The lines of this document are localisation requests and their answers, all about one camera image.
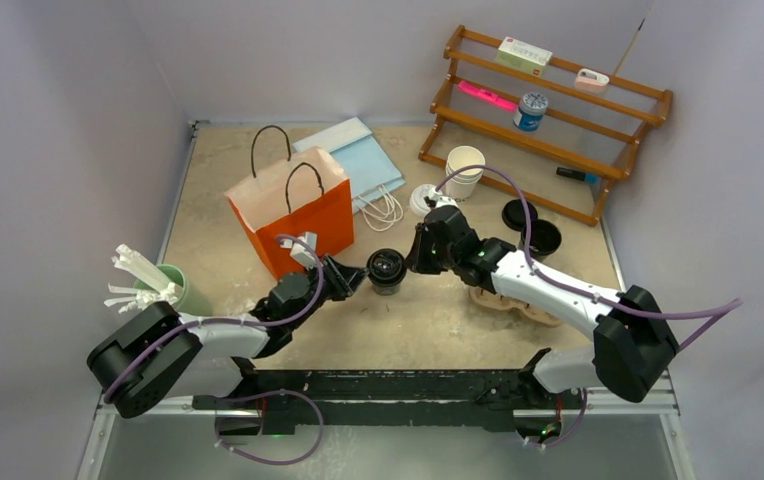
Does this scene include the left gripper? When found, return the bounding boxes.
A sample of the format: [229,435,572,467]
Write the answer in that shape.
[287,253,367,329]

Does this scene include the black cup lid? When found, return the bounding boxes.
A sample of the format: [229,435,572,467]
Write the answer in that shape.
[501,199,539,232]
[366,248,407,285]

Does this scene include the orange paper bag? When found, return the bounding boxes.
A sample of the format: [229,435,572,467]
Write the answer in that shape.
[224,125,355,278]

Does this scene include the black paper cup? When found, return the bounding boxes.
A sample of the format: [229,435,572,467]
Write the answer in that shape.
[529,219,562,261]
[369,277,403,296]

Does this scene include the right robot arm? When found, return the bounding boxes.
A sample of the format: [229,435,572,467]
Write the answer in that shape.
[406,205,679,407]

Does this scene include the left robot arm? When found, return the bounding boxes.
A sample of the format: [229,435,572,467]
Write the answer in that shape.
[86,255,369,418]

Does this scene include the white cup lid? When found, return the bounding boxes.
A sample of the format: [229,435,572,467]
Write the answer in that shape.
[409,184,439,218]

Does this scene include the stacked white paper cups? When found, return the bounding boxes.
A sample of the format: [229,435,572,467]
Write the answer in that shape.
[444,145,485,201]

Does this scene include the light blue paper bag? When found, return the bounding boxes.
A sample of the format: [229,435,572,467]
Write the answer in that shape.
[292,117,405,232]

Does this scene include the green straw holder cup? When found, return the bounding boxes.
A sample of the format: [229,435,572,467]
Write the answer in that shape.
[134,264,213,316]

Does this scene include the wooden shelf rack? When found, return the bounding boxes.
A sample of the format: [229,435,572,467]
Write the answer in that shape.
[418,25,673,226]

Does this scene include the pink highlighter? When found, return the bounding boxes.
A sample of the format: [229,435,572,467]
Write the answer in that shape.
[457,80,518,112]

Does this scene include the black blue marker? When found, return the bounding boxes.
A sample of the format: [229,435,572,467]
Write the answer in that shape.
[555,167,599,184]

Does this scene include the blue white round tin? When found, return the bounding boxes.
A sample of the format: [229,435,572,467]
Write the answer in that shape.
[513,92,549,132]

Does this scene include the white green box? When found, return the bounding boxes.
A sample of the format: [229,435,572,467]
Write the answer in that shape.
[494,37,553,77]

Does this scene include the pink white tape dispenser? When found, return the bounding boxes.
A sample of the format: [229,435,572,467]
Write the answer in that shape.
[574,68,610,94]

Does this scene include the thin wooden stick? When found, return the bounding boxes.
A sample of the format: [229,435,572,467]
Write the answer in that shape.
[612,17,646,77]

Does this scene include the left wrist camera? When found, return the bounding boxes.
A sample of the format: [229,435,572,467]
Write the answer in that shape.
[279,232,318,269]

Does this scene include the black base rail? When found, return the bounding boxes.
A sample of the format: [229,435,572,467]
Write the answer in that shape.
[192,361,584,441]

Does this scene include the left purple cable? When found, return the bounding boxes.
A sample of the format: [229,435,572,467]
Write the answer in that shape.
[102,233,327,466]

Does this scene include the purple cable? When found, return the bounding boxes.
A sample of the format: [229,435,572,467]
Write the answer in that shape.
[431,165,744,452]
[102,233,327,466]

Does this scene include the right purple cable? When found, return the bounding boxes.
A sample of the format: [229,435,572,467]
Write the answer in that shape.
[431,165,744,452]

